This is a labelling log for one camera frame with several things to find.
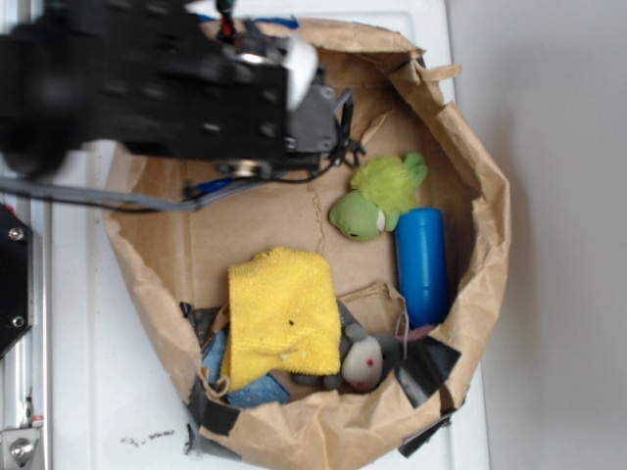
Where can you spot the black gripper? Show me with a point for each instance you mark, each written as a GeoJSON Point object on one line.
{"type": "Point", "coordinates": [253, 104]}

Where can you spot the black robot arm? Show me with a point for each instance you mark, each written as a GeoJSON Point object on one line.
{"type": "Point", "coordinates": [42, 91]}

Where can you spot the green plush turtle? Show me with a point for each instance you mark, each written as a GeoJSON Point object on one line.
{"type": "Point", "coordinates": [381, 192]}

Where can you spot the blue plastic cylinder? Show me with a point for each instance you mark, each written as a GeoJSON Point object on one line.
{"type": "Point", "coordinates": [422, 266]}

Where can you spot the yellow folded towel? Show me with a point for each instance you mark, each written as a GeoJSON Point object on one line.
{"type": "Point", "coordinates": [283, 315]}

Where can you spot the brown paper bag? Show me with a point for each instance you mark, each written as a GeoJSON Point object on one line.
{"type": "Point", "coordinates": [169, 258]}

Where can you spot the grey plush mouse toy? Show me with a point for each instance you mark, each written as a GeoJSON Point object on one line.
{"type": "Point", "coordinates": [366, 359]}

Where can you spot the blue sponge cloth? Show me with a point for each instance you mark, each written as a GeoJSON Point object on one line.
{"type": "Point", "coordinates": [261, 391]}

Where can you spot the black octagonal mount plate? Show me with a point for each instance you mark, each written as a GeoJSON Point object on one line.
{"type": "Point", "coordinates": [15, 279]}

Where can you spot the aluminium frame rail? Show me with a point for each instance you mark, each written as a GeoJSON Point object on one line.
{"type": "Point", "coordinates": [26, 436]}

